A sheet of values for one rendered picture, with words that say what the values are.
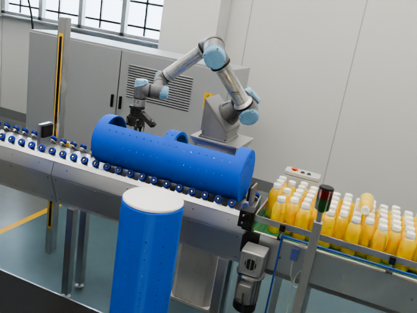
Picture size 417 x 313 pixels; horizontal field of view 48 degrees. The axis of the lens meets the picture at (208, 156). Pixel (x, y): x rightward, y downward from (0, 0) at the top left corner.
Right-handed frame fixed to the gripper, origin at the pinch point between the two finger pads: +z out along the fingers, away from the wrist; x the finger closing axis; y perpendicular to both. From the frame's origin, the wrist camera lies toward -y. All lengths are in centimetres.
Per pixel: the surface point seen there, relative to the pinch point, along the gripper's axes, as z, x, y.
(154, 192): 7, 46, -36
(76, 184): 29.4, 18.6, 26.3
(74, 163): 18.2, 16.2, 30.7
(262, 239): 23, 28, -87
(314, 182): 3, -19, -101
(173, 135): -11.3, 10.9, -26.1
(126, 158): 5.5, 18.9, -3.9
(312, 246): 12, 43, -111
